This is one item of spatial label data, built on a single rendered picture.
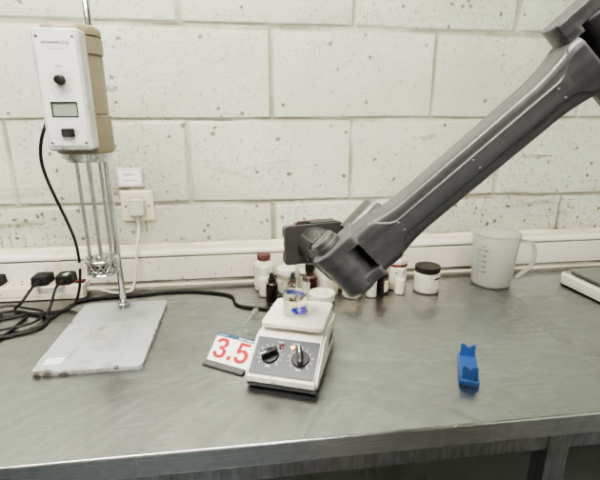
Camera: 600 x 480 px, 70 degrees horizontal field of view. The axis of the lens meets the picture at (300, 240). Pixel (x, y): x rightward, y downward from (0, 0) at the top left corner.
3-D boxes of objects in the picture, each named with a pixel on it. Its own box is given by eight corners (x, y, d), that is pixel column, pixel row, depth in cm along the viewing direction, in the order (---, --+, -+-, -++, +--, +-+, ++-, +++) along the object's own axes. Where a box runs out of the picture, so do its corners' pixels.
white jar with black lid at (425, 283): (413, 293, 115) (415, 269, 113) (412, 284, 122) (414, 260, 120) (439, 295, 114) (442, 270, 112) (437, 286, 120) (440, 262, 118)
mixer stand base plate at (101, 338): (142, 370, 81) (141, 364, 81) (29, 377, 79) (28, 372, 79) (168, 303, 110) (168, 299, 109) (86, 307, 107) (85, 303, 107)
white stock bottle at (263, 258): (262, 282, 123) (261, 249, 120) (278, 287, 120) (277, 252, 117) (250, 289, 118) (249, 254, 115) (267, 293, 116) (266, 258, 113)
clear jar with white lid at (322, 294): (320, 333, 95) (321, 300, 92) (303, 323, 99) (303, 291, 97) (339, 325, 98) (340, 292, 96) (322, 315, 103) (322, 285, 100)
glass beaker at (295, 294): (299, 307, 88) (299, 270, 86) (314, 316, 84) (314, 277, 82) (273, 313, 85) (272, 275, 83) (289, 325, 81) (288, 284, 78)
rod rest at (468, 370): (479, 389, 76) (481, 370, 75) (458, 385, 77) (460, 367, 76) (475, 359, 85) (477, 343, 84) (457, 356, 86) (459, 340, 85)
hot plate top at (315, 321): (323, 333, 78) (323, 330, 78) (260, 327, 81) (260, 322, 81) (333, 306, 89) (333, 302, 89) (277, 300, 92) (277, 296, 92)
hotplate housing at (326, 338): (317, 397, 73) (317, 356, 71) (244, 387, 76) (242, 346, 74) (337, 334, 94) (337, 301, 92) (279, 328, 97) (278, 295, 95)
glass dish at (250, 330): (262, 332, 95) (262, 324, 94) (250, 345, 90) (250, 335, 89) (240, 328, 97) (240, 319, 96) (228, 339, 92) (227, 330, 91)
